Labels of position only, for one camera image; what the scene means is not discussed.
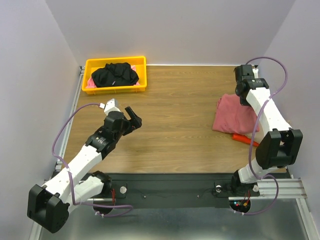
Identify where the pink red t shirt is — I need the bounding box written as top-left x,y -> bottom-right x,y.
212,94 -> 257,135

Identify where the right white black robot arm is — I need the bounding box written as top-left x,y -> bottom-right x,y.
230,64 -> 303,195

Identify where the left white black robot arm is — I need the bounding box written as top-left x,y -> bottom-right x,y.
27,106 -> 142,233

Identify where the light pink t shirt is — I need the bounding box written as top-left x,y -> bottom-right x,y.
86,65 -> 141,89

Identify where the black t shirt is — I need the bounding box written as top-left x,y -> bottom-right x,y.
91,62 -> 140,88

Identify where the yellow plastic bin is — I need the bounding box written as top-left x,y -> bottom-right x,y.
81,56 -> 147,95

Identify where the folded orange t shirt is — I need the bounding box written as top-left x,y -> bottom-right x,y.
232,133 -> 251,145

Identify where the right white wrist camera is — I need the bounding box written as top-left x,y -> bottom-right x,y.
252,68 -> 259,79

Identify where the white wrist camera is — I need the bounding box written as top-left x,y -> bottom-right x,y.
252,68 -> 259,79
99,98 -> 121,116

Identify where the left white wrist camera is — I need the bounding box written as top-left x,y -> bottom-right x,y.
99,98 -> 121,116

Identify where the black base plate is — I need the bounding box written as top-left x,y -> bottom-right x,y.
53,172 -> 261,210

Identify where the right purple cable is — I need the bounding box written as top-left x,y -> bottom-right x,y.
233,56 -> 288,216

